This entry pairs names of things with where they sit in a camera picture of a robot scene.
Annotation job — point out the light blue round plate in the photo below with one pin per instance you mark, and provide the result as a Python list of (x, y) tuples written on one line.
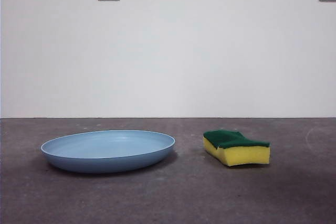
[(105, 153)]

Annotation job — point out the yellow sponge with green scourer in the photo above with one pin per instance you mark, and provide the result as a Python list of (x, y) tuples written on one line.
[(244, 153)]

